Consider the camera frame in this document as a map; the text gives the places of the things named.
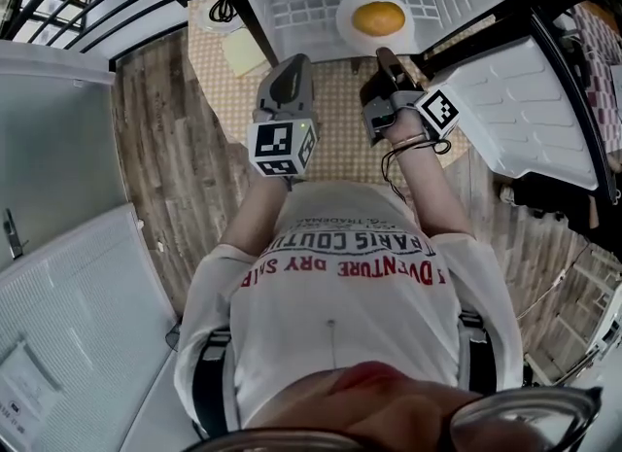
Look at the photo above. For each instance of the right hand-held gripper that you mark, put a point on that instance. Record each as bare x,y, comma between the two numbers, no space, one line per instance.
439,110

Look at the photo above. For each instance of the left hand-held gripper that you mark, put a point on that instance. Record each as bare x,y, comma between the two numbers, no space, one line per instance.
274,141

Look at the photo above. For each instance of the orange bread roll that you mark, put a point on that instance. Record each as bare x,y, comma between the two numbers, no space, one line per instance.
379,17

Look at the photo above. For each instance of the white round plate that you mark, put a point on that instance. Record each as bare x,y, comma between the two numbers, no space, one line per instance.
347,34

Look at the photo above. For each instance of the person's right forearm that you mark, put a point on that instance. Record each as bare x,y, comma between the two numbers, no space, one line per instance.
432,192

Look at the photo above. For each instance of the person's left forearm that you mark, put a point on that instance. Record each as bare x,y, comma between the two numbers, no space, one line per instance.
255,212

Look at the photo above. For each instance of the pale yellow napkin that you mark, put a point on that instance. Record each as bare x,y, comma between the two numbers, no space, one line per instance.
243,54

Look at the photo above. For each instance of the beige checkered tablecloth table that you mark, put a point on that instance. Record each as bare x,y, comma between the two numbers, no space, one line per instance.
340,124

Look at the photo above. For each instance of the small white dish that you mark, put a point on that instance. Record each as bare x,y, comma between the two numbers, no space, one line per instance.
206,24

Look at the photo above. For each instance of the black metal railing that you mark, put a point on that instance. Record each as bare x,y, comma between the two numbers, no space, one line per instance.
87,8

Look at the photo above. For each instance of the white printed t-shirt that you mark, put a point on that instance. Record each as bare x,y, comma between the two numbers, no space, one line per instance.
340,323

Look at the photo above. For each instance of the ribbed translucent door panel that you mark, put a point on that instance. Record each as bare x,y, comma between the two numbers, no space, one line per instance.
73,294

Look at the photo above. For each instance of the white wooden rack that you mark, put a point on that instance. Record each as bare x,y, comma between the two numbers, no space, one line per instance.
583,314

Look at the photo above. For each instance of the person's face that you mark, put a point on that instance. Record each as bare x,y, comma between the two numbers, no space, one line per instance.
379,406

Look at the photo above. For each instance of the dark-rimmed glasses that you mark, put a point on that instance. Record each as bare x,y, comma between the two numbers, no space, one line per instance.
525,416

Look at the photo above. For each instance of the white paper sign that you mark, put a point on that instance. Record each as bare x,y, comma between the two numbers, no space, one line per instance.
24,392

